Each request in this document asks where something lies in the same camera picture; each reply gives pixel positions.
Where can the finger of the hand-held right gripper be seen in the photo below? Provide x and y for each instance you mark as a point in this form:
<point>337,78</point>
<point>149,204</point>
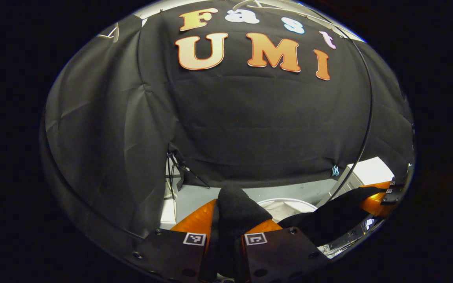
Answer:
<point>378,204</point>
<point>387,185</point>

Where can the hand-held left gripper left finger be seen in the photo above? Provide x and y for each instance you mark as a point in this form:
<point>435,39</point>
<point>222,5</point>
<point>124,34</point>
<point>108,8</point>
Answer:
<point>171,255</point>

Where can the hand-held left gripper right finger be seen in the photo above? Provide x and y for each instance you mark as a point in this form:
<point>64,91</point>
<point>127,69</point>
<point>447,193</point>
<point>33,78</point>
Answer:
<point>281,255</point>

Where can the light blue clip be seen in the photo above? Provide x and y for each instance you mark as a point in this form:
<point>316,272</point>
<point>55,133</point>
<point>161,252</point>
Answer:
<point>335,171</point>

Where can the black knit jacket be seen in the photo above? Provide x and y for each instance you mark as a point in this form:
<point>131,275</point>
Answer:
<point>238,212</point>

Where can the black tripod stand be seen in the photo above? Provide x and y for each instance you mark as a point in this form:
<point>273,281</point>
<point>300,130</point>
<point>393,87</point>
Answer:
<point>177,165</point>

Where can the white laundry hamper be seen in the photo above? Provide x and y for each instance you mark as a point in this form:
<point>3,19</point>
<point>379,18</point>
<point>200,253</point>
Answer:
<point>285,208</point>

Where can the black backdrop cloth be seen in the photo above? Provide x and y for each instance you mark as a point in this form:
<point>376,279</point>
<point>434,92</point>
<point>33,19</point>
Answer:
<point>250,118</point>

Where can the black clothes rack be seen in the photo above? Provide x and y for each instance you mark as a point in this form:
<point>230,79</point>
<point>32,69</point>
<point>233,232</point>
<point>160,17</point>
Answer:
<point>370,118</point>

